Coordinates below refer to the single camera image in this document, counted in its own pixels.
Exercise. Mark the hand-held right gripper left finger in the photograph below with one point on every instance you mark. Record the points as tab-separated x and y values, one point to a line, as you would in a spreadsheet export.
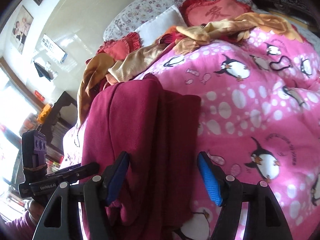
117	180

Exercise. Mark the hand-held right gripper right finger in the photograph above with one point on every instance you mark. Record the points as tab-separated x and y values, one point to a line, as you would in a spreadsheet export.
210	180

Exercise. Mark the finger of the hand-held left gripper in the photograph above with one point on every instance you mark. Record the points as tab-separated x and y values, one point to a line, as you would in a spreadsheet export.
82	171

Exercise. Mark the maroon fleece garment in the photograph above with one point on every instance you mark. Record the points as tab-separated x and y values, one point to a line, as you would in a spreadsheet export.
137	130

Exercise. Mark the person's left forearm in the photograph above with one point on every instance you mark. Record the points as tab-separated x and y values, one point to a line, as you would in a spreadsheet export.
17	227

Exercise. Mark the person's left hand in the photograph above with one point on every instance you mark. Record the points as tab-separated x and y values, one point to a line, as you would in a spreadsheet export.
33	210

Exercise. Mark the orange mesh object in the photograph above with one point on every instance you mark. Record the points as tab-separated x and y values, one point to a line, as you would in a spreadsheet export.
45	113

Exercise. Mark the dark wooden cabinet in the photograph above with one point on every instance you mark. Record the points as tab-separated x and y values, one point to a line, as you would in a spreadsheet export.
62	115

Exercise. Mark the wooden framed window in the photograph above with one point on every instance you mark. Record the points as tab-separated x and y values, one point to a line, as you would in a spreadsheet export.
15	100

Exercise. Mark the pink penguin print blanket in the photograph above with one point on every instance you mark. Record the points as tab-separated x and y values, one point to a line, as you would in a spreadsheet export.
250	117

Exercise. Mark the golden orange blanket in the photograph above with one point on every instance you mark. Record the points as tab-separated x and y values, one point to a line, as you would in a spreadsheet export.
95	75

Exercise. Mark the small red heart pillow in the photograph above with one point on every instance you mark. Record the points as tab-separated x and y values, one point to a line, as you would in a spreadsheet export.
120	47

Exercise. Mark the white pillow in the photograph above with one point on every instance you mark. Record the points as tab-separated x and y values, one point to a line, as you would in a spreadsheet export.
160	25

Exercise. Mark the large red heart pillow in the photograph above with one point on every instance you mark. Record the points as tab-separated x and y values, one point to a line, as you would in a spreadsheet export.
215	13

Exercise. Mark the floral print quilt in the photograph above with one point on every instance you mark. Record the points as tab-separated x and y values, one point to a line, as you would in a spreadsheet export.
150	5

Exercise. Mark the red wall sticker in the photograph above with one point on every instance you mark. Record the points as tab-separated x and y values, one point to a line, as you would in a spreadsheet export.
38	95

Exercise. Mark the black wall-hung object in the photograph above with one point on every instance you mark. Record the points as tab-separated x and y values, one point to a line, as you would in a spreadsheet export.
43	71

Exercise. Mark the white wall chart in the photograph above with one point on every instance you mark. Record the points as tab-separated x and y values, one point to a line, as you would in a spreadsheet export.
53	46

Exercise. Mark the wall poster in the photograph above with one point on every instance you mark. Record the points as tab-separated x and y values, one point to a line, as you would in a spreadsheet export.
22	30

